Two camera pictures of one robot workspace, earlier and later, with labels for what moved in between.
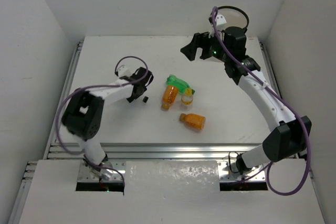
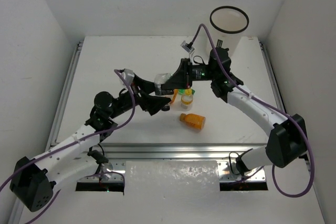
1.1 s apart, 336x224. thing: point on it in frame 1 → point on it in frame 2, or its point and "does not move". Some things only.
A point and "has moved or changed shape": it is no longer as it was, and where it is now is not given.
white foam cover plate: (171, 178) does not move
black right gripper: (198, 40) → (180, 79)
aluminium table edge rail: (158, 151) does not move
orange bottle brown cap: (192, 120) does not move
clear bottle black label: (145, 99) has moved or changed shape
